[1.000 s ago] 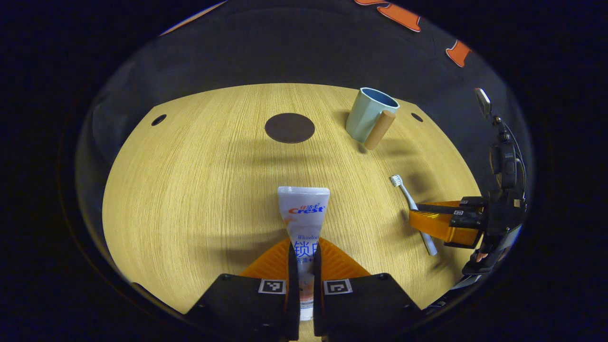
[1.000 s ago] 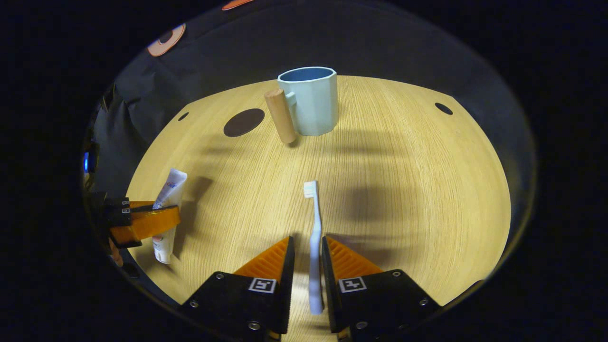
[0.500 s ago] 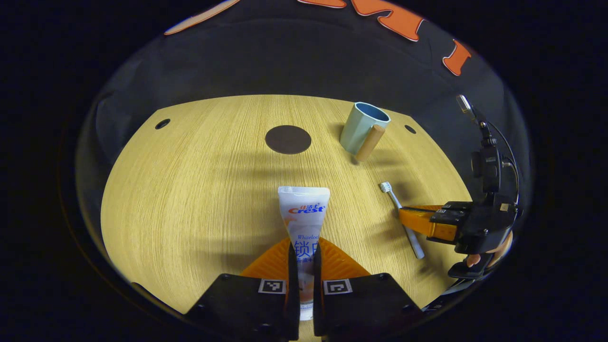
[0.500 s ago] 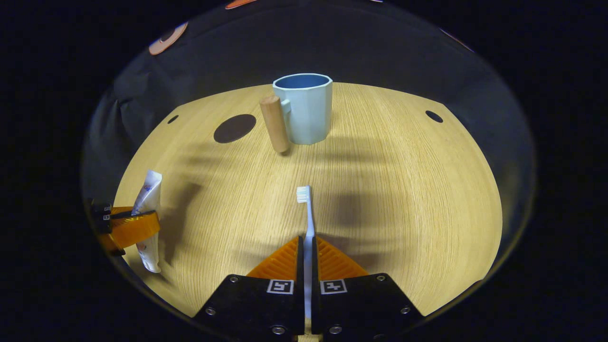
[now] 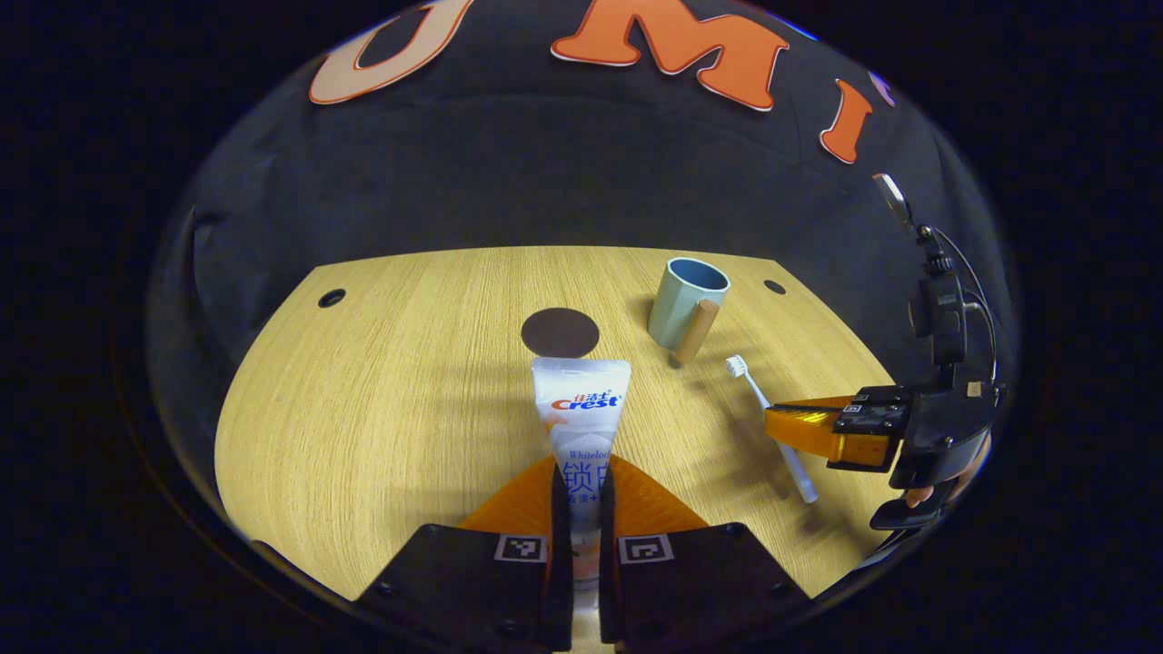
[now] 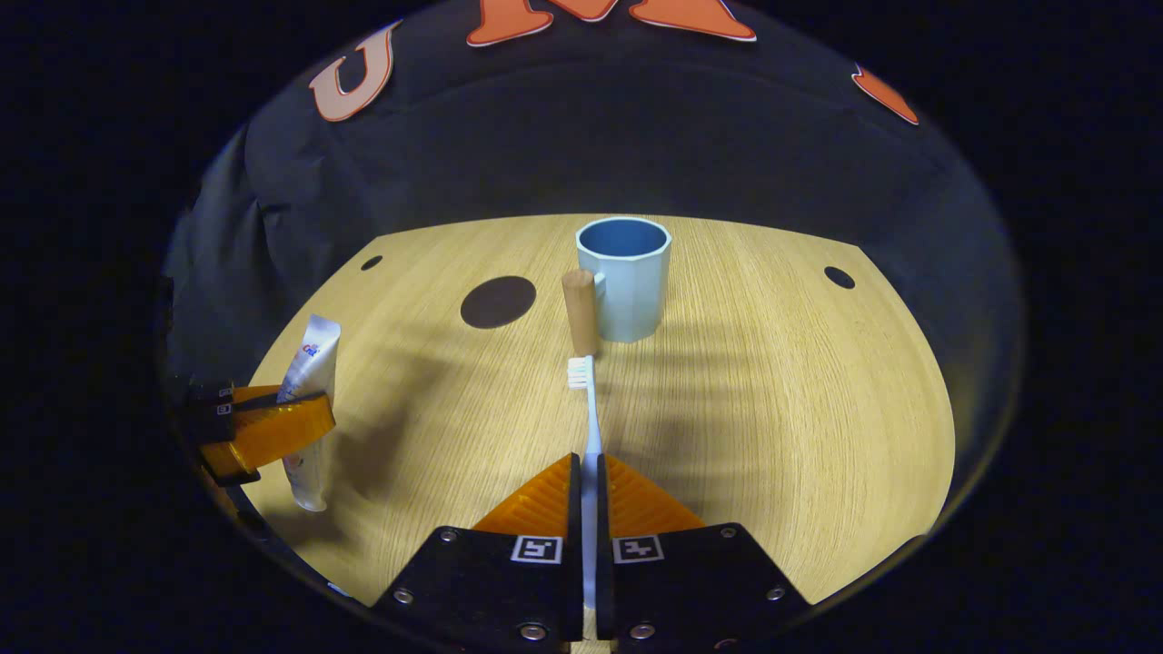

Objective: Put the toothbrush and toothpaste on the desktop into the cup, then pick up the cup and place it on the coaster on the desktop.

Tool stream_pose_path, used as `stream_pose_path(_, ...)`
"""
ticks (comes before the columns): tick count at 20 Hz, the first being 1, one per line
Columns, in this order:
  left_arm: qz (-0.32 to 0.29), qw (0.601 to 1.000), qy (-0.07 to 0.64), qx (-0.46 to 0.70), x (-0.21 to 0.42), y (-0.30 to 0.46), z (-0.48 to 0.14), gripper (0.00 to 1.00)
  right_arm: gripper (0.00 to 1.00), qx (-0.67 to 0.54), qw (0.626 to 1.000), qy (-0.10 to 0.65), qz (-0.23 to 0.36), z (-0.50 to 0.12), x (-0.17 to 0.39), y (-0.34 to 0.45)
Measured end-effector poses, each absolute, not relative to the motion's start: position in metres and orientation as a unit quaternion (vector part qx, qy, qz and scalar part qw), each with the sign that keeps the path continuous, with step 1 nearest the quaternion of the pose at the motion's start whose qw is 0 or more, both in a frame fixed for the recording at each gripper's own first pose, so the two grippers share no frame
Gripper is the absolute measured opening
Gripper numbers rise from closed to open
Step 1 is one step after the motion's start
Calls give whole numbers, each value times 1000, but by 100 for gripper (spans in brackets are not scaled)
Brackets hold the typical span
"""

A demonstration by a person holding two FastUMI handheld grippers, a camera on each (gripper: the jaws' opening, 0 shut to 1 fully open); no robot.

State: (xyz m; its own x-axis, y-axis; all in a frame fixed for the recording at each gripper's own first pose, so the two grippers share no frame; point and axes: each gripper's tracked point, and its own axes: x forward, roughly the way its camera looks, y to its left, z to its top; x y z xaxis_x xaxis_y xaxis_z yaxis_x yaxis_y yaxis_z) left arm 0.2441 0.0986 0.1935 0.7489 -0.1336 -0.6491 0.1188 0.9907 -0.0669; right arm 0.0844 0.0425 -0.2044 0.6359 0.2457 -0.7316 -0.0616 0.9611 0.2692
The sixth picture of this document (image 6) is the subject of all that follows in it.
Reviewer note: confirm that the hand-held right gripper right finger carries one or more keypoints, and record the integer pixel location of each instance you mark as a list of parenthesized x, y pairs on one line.
[(604, 581)]

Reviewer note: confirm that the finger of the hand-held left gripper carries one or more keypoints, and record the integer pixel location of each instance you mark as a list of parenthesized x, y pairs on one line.
[(273, 431), (254, 393)]

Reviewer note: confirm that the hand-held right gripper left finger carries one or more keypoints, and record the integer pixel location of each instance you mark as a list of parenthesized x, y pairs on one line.
[(575, 581)]

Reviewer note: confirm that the white toothpaste tube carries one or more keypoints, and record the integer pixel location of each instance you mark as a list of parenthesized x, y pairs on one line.
[(313, 359)]

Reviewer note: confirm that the white toothbrush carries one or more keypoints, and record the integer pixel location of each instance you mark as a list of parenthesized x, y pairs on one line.
[(592, 427)]

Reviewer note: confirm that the dark round coaster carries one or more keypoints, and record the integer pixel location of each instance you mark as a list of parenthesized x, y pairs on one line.
[(498, 302)]

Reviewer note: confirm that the black backdrop cloth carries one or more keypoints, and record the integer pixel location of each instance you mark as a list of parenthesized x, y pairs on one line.
[(591, 136)]

